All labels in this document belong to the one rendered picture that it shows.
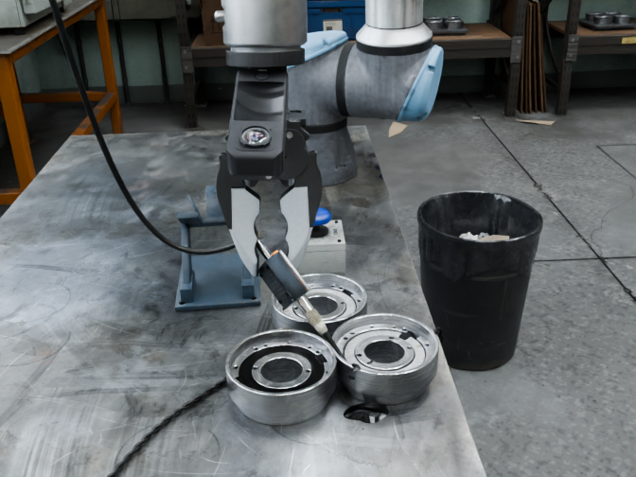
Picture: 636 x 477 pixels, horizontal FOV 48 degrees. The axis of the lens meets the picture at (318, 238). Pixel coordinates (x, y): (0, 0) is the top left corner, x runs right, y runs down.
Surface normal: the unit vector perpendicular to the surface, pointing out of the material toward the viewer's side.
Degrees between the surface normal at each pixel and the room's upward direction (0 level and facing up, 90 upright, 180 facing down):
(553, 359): 0
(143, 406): 0
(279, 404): 90
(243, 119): 23
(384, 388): 90
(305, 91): 92
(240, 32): 83
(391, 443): 0
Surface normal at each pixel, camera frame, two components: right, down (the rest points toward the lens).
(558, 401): -0.02, -0.90
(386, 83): -0.26, 0.50
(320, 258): 0.04, 0.44
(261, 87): 0.02, -0.65
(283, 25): 0.47, 0.27
